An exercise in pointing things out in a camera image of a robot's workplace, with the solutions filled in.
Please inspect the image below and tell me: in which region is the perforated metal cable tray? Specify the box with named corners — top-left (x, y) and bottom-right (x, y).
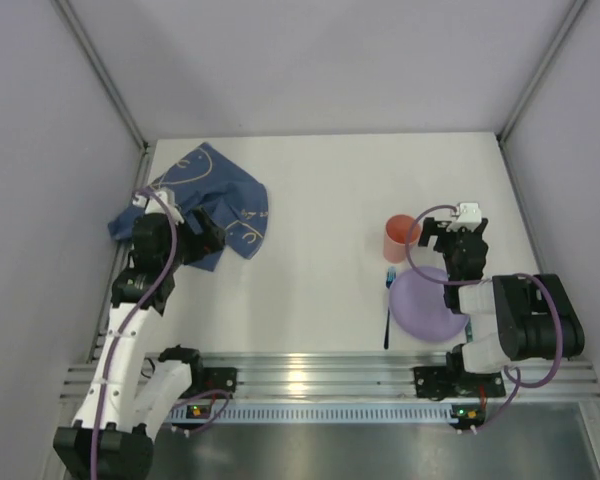
top-left (166, 402), bottom-right (484, 426)

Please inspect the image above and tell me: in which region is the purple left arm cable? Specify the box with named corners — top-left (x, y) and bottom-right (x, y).
top-left (90, 185), bottom-right (231, 480)

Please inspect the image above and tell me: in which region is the aluminium mounting rail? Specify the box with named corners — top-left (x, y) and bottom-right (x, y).
top-left (60, 352), bottom-right (600, 403)

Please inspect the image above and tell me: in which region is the blue cloth placemat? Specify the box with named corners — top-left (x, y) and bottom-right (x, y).
top-left (106, 142), bottom-right (271, 273)

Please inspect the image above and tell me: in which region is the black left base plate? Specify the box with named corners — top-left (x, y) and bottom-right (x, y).
top-left (189, 367), bottom-right (238, 396)

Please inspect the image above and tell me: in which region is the aluminium corner post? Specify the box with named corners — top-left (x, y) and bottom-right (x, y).
top-left (49, 0), bottom-right (151, 151)
top-left (496, 0), bottom-right (589, 145)

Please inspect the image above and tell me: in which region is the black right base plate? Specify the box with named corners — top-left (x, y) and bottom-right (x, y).
top-left (412, 366), bottom-right (506, 401)

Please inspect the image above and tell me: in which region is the left aluminium corner post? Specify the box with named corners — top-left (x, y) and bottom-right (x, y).
top-left (49, 0), bottom-right (151, 151)

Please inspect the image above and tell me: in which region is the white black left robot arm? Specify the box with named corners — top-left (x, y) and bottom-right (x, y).
top-left (53, 207), bottom-right (225, 479)

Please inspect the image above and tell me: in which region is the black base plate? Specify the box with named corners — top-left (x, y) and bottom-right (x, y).
top-left (189, 367), bottom-right (238, 396)
top-left (412, 366), bottom-right (506, 401)

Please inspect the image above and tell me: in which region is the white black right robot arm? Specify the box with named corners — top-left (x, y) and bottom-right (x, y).
top-left (415, 217), bottom-right (585, 400)

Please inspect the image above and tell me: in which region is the silver spoon teal handle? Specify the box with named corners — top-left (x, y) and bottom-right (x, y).
top-left (465, 323), bottom-right (474, 342)

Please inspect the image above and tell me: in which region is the orange plastic cup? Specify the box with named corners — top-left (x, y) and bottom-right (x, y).
top-left (383, 214), bottom-right (421, 264)

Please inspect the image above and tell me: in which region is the right aluminium corner post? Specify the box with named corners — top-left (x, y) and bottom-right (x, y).
top-left (496, 0), bottom-right (589, 145)

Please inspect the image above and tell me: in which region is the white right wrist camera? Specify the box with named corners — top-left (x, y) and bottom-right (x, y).
top-left (448, 202), bottom-right (483, 232)

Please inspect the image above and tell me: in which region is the purple plastic plate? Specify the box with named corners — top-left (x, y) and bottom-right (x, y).
top-left (389, 269), bottom-right (469, 343)

